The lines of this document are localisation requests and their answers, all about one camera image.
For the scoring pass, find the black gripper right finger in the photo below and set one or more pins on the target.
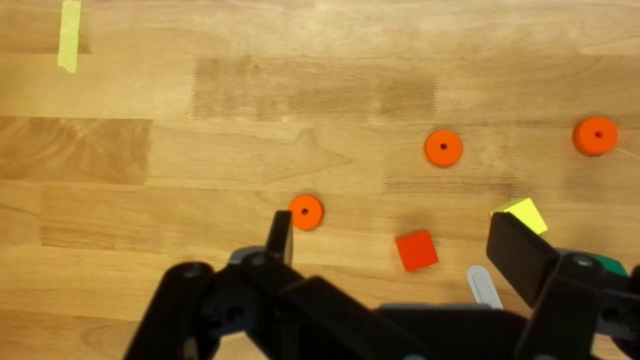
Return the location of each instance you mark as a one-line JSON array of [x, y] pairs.
[[573, 306]]

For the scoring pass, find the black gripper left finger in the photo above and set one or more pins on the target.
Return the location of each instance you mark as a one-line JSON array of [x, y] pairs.
[[267, 312]]

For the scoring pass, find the green cylinder block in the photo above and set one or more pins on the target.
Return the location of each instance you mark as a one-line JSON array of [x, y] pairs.
[[612, 265]]

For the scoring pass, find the yellow cube block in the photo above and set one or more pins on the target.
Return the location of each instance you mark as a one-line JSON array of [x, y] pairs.
[[528, 214]]

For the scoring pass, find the red cube block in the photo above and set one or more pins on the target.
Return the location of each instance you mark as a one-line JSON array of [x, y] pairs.
[[416, 250]]

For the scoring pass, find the orange disc with hole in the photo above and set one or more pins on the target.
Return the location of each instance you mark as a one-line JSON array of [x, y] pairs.
[[310, 221], [436, 156], [586, 142]]

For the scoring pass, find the yellow tape strip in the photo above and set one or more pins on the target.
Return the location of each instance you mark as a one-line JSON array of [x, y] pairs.
[[69, 33]]

